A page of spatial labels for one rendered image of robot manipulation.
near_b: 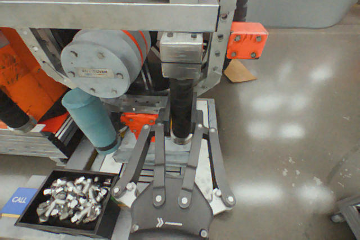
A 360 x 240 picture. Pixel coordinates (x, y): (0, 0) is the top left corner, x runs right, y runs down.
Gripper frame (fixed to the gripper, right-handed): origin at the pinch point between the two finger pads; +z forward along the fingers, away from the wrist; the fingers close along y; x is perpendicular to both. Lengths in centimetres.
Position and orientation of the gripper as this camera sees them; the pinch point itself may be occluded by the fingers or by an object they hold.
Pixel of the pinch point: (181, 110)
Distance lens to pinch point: 26.8
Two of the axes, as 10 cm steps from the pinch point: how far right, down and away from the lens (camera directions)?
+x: 0.0, -7.1, -7.0
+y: 10.0, 0.5, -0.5
